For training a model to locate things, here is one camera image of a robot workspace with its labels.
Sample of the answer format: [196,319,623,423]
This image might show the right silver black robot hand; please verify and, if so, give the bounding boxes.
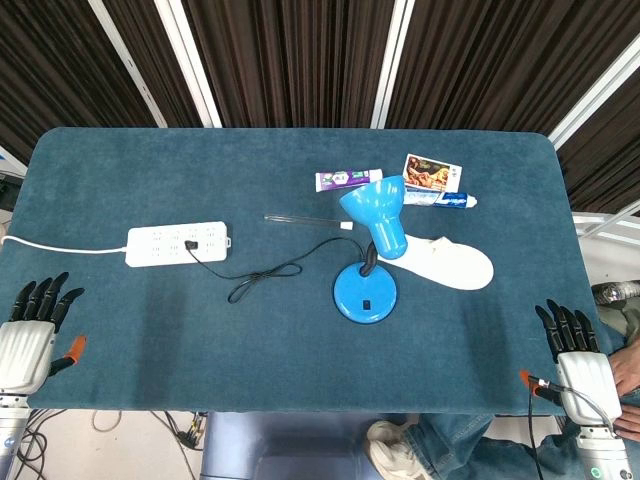
[518,298,624,427]

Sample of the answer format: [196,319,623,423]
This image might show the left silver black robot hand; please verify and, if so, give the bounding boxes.
[0,272,87,396]

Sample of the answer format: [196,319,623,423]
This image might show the blue desk lamp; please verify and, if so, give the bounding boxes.
[332,174,410,325]

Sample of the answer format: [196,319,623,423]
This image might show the person hand beside robot arm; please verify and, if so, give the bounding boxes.
[612,412,640,444]

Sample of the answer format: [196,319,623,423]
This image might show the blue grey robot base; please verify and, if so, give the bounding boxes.
[199,410,384,480]

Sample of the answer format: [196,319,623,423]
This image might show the white power strip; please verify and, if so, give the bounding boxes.
[125,221,234,269]

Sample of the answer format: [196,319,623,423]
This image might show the floor power strip with plugs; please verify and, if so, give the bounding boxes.
[172,412,207,452]

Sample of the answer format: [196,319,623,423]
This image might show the person hand on knee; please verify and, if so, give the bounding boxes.
[610,347,640,396]

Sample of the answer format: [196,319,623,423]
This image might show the crumpled silver grey object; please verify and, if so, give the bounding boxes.
[591,280,640,331]

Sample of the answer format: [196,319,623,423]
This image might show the blue jeans of person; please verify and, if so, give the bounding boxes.
[405,324,640,480]

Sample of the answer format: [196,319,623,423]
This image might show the white metal rack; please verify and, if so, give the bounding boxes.
[572,199,640,247]

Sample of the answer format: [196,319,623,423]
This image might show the teal table cloth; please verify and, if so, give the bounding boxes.
[8,126,619,417]

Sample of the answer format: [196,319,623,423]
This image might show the white shoe insole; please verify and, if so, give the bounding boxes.
[382,232,495,291]

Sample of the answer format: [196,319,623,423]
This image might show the white sneaker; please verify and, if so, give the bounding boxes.
[367,419,437,480]

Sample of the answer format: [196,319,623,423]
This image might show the blue white toothpaste tube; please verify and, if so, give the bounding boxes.
[402,190,479,209]

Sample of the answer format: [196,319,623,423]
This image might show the printed snack packet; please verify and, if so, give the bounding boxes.
[402,153,464,194]

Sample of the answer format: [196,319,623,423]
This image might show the glass tube with white cap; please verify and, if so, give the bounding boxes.
[263,213,354,231]

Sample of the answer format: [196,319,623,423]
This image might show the purple toothpaste box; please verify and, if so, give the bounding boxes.
[314,168,385,194]

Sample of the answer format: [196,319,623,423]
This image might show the dark brown pleated curtain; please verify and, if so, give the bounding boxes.
[0,0,640,216]

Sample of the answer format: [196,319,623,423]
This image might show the black floor cable bundle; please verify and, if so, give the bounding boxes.
[14,407,69,480]

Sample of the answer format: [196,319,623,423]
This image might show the white power strip cable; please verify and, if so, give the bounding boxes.
[0,234,130,255]

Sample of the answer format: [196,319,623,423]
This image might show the white floor cable loop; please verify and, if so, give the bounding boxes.
[91,409,125,434]

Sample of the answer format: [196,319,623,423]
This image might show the black lamp cord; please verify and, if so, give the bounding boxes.
[183,236,370,305]

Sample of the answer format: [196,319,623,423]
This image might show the white frame bar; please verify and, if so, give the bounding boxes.
[547,33,640,151]
[370,0,417,129]
[88,0,168,128]
[153,0,223,128]

